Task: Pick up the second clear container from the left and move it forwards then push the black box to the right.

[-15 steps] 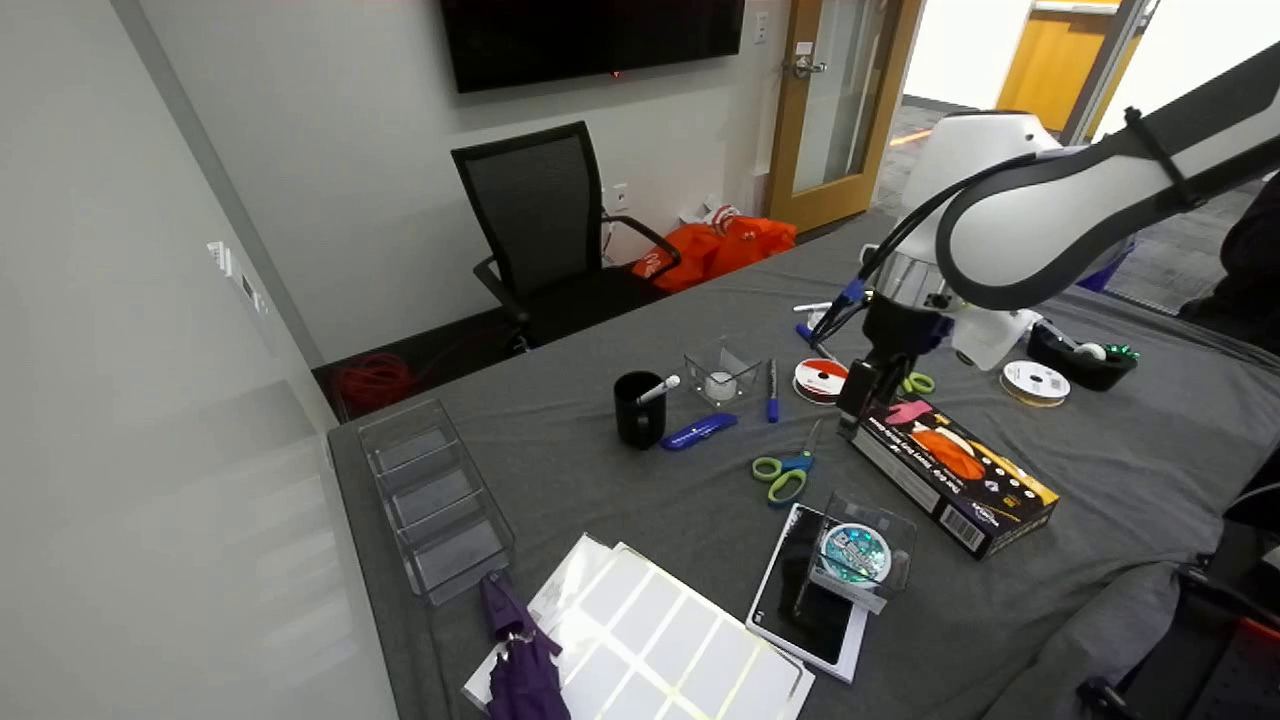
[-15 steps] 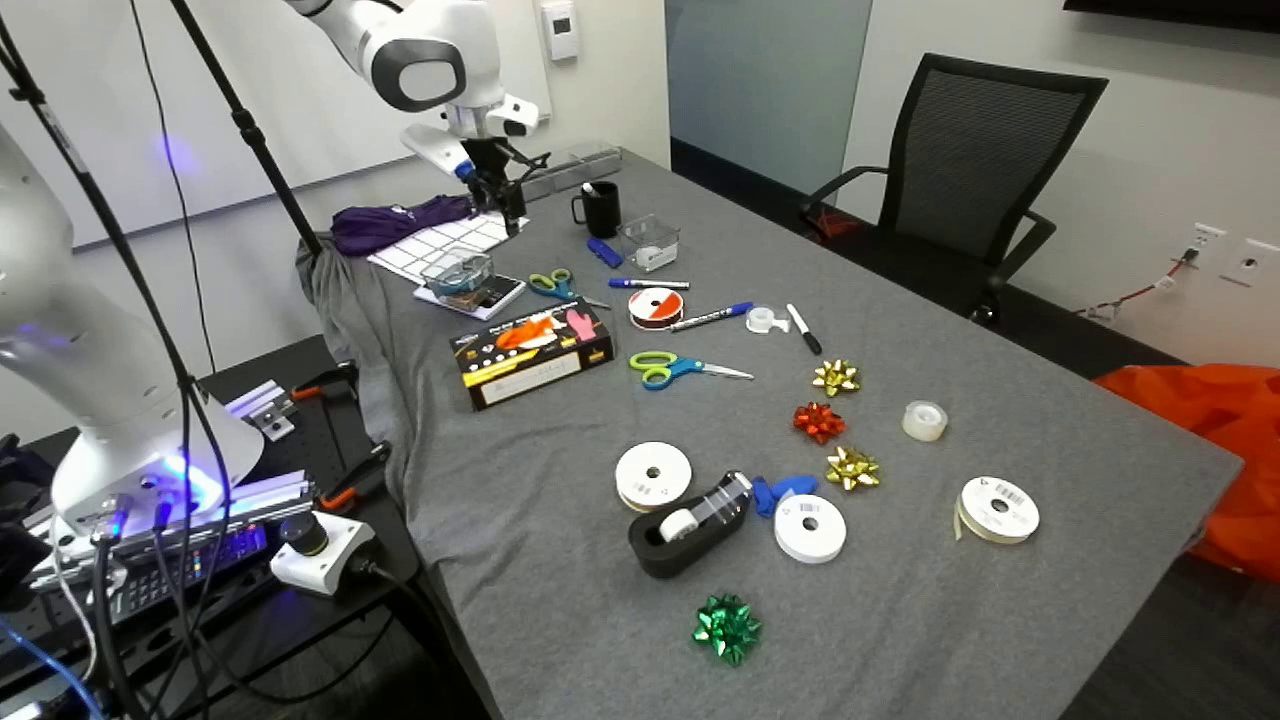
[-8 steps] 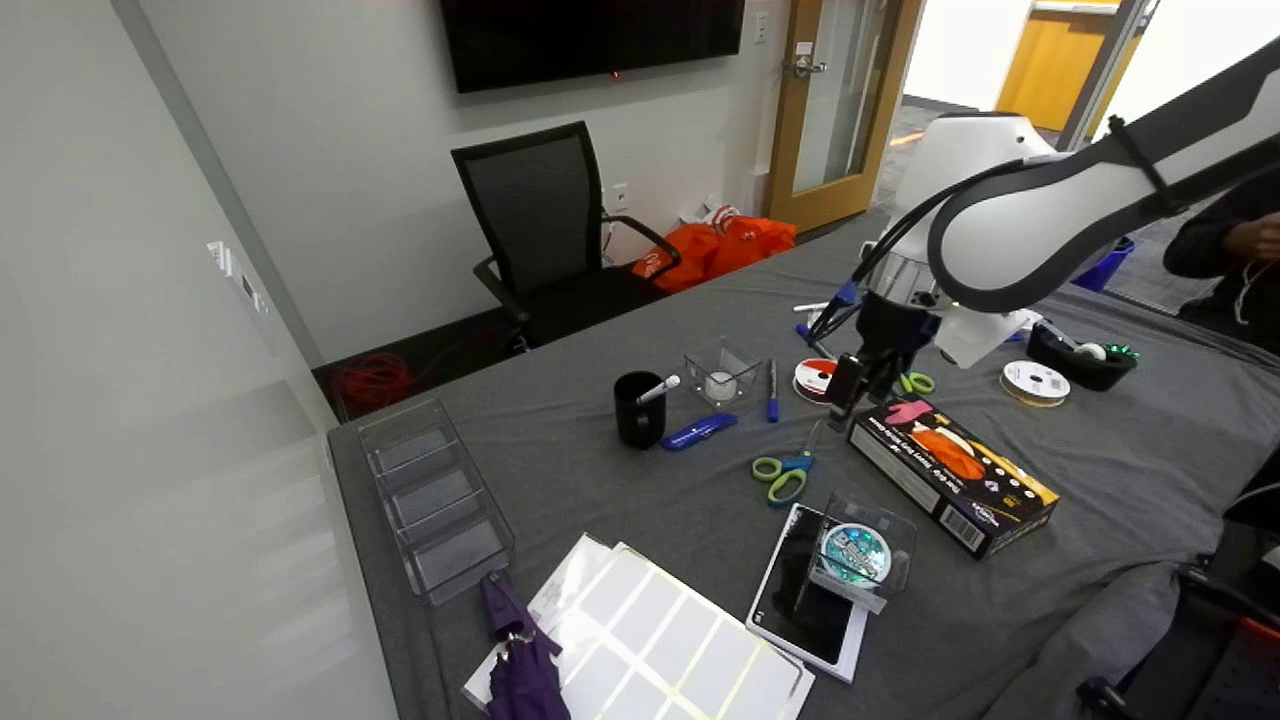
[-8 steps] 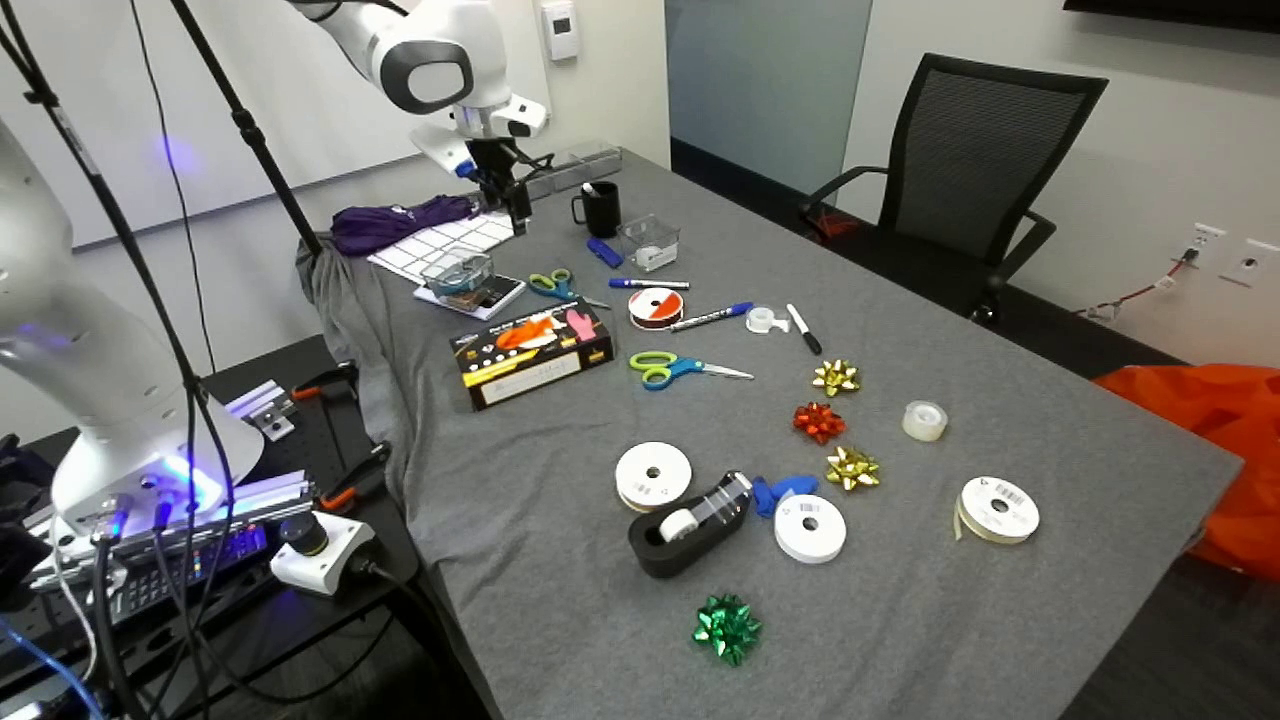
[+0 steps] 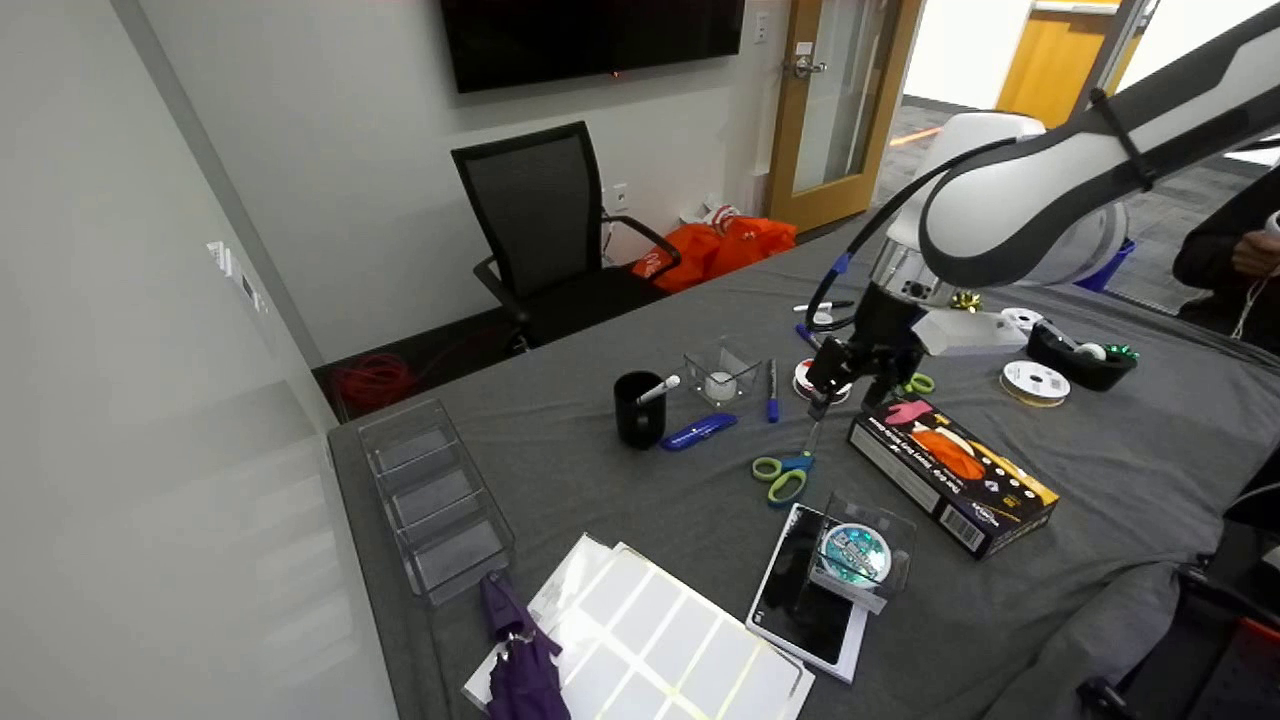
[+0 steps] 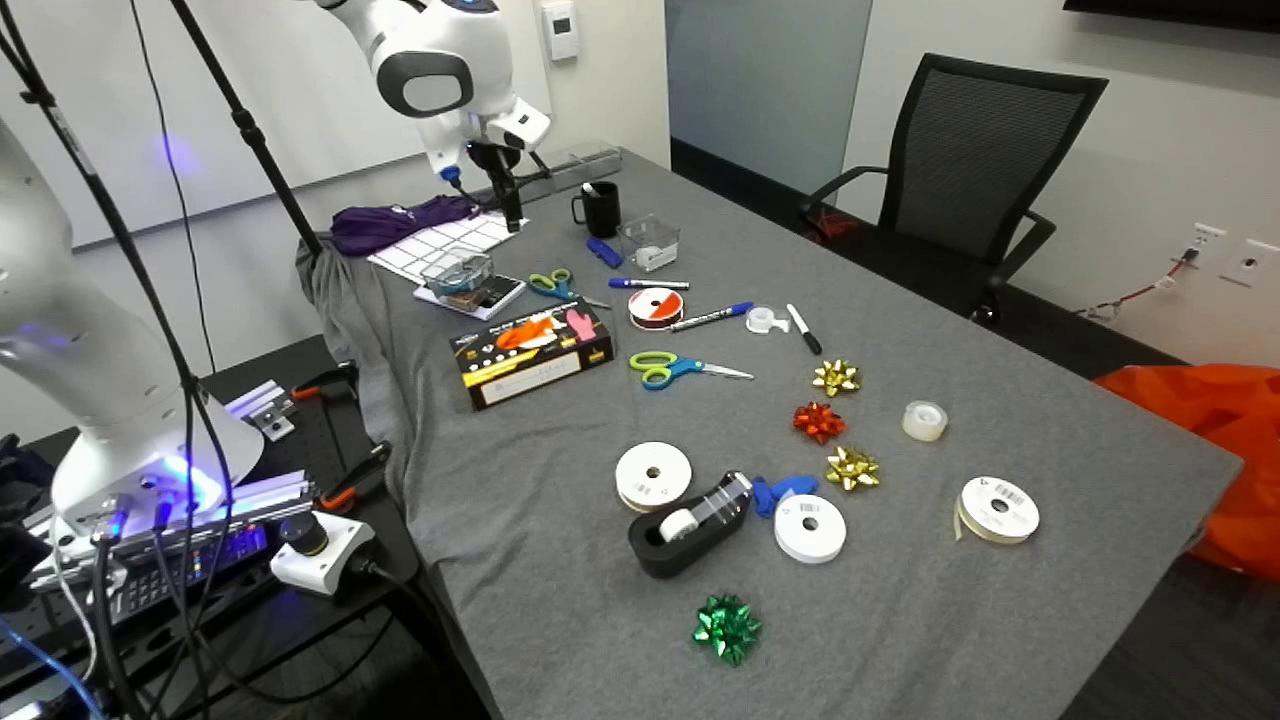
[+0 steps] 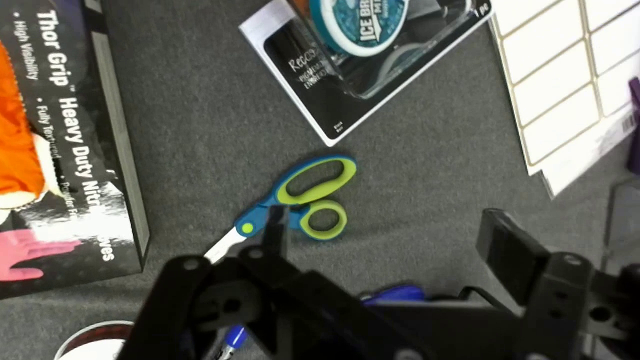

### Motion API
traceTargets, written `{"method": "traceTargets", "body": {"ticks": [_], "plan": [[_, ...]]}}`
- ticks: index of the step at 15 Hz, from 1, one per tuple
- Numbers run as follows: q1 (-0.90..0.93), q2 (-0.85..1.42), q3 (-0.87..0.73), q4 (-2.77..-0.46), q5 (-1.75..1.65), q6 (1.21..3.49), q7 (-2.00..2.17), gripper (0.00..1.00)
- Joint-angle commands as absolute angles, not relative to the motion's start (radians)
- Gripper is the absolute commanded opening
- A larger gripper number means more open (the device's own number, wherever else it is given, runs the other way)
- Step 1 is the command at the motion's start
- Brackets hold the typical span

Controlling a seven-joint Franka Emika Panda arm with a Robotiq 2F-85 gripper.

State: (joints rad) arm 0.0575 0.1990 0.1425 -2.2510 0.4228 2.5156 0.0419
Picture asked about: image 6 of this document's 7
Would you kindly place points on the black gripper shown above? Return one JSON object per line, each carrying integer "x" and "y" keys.
{"x": 489, "y": 166}

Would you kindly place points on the black white-edged booklet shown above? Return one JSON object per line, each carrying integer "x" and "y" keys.
{"x": 500, "y": 297}

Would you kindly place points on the black colourful craft box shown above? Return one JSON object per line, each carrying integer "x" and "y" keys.
{"x": 533, "y": 359}

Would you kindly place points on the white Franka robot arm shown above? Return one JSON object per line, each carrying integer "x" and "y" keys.
{"x": 426, "y": 67}

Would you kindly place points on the small clear empty container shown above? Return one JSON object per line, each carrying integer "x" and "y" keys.
{"x": 654, "y": 250}

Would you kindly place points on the gray robot control box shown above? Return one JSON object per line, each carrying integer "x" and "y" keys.
{"x": 203, "y": 534}

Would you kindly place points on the green blue scissors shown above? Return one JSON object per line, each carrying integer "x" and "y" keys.
{"x": 549, "y": 280}
{"x": 663, "y": 370}

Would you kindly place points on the black mug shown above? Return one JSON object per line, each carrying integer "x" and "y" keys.
{"x": 601, "y": 211}

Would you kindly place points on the blue flat stapler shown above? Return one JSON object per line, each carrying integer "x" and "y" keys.
{"x": 607, "y": 250}

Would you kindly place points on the purple cloth bundle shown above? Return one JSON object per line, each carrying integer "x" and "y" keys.
{"x": 392, "y": 225}

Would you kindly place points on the blue capped white marker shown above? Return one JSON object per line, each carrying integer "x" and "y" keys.
{"x": 648, "y": 280}

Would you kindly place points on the red white ribbon spool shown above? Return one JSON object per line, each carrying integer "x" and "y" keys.
{"x": 656, "y": 304}

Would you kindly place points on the blue pen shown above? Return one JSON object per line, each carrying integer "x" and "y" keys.
{"x": 713, "y": 317}

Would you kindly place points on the small clear tape roll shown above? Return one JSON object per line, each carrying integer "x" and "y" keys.
{"x": 765, "y": 317}

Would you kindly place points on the black white marker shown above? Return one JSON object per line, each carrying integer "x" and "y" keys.
{"x": 807, "y": 331}

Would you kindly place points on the black tape dispenser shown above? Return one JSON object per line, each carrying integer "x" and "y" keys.
{"x": 682, "y": 534}

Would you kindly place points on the gold gift bow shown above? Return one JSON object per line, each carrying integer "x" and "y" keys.
{"x": 855, "y": 471}
{"x": 836, "y": 376}

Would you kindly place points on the red gift bow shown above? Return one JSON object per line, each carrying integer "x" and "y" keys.
{"x": 818, "y": 423}

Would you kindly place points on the blue gift bow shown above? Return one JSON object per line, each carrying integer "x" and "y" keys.
{"x": 782, "y": 492}

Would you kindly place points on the black mesh office chair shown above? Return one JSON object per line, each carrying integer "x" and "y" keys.
{"x": 972, "y": 146}

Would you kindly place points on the green gift bow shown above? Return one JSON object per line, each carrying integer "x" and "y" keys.
{"x": 725, "y": 631}

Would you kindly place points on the gray table cloth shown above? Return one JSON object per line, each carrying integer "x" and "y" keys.
{"x": 800, "y": 640}

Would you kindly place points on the white gold-edged ribbon spool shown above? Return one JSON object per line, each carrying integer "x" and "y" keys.
{"x": 999, "y": 511}

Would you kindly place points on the orange bag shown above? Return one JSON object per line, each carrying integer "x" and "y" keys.
{"x": 1212, "y": 440}

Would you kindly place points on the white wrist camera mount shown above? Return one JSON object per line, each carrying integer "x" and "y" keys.
{"x": 522, "y": 125}

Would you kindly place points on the white wall thermostat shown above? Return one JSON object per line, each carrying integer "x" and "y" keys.
{"x": 563, "y": 30}

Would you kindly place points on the black wall television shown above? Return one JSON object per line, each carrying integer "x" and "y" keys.
{"x": 1173, "y": 8}

